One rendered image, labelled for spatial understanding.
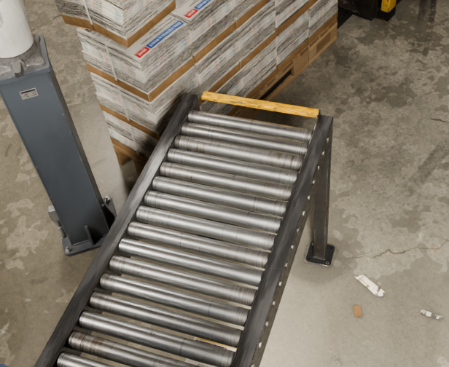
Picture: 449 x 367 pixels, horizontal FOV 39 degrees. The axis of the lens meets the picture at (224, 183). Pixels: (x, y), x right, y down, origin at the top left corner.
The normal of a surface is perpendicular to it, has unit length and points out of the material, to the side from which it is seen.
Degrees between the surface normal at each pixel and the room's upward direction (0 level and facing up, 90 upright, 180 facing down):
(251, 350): 0
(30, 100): 90
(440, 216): 0
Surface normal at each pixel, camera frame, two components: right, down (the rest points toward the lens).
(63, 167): 0.29, 0.70
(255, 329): -0.10, -0.65
